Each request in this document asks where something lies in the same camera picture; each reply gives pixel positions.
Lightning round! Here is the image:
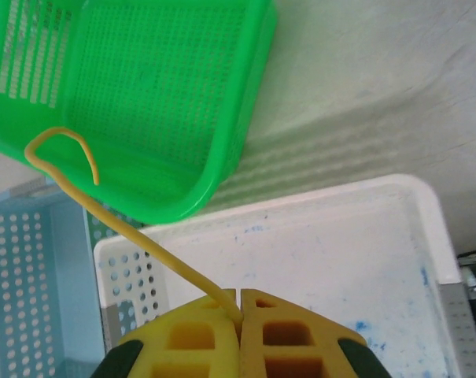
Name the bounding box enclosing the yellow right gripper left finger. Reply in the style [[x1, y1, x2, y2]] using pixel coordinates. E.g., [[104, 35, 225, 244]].
[[117, 289, 243, 378]]

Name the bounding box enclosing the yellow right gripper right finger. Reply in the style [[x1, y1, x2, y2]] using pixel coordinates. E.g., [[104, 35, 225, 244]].
[[240, 289, 367, 378]]

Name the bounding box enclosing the yellow cable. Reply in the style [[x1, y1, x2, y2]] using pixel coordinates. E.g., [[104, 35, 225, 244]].
[[24, 127, 245, 322]]

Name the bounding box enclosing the white plastic basket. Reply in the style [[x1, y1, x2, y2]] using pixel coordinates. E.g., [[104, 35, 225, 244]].
[[92, 174, 474, 378]]

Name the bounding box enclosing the light blue plastic basket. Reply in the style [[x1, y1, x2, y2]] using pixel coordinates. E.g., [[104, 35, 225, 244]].
[[0, 176, 116, 378]]

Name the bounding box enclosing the green plastic basket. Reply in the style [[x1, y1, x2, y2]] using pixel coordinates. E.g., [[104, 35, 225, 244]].
[[0, 0, 280, 226]]

